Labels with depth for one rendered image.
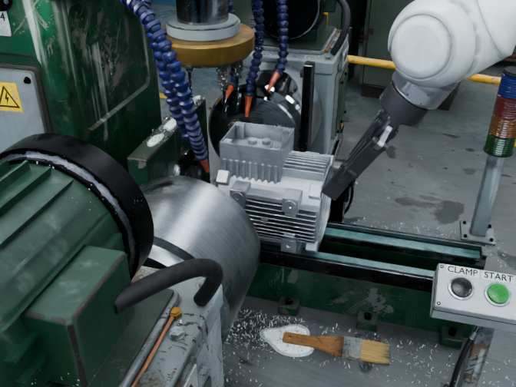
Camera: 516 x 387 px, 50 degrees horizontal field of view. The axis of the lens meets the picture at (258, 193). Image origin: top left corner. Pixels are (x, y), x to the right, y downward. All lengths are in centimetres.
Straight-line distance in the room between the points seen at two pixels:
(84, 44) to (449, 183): 108
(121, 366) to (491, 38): 53
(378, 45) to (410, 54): 360
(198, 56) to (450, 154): 109
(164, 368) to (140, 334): 5
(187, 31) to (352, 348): 65
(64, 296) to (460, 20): 49
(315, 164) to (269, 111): 26
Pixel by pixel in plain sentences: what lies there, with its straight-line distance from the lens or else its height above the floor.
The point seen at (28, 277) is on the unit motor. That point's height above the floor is 132.
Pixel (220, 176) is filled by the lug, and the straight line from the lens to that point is 105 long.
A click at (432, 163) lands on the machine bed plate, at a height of 80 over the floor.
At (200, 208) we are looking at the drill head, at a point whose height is 115.
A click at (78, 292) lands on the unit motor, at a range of 45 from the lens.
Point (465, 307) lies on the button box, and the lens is 86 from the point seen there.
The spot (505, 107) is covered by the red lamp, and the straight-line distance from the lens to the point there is 130.
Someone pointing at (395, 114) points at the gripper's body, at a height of 126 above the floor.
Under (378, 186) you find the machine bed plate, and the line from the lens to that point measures 161.
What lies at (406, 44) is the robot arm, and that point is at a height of 142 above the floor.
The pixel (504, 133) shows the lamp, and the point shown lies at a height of 109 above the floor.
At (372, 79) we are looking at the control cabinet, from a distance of 435.
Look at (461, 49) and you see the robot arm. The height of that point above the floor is 142.
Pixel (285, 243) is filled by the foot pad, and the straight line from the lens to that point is 105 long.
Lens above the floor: 160
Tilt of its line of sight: 31 degrees down
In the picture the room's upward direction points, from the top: straight up
